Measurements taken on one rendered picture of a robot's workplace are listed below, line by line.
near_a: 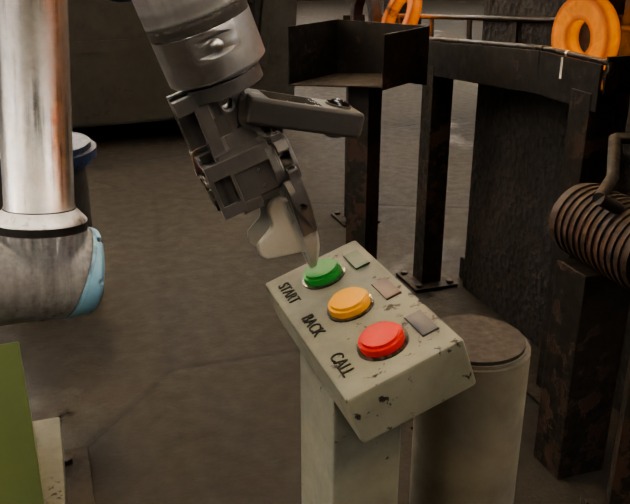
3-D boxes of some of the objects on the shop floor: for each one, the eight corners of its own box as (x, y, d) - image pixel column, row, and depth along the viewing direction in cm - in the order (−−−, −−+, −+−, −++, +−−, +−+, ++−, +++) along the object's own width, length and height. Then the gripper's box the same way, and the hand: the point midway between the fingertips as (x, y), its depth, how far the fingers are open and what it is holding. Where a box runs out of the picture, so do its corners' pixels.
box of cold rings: (188, 105, 453) (179, -42, 423) (231, 138, 382) (224, -36, 352) (-5, 121, 415) (-29, -39, 386) (4, 160, 344) (-25, -33, 315)
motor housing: (573, 435, 157) (611, 174, 137) (651, 505, 138) (708, 215, 118) (516, 448, 153) (547, 182, 133) (588, 522, 134) (636, 224, 114)
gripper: (159, 88, 73) (243, 276, 83) (176, 107, 65) (267, 312, 75) (243, 51, 74) (317, 240, 84) (270, 65, 66) (348, 273, 76)
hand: (315, 251), depth 79 cm, fingers closed
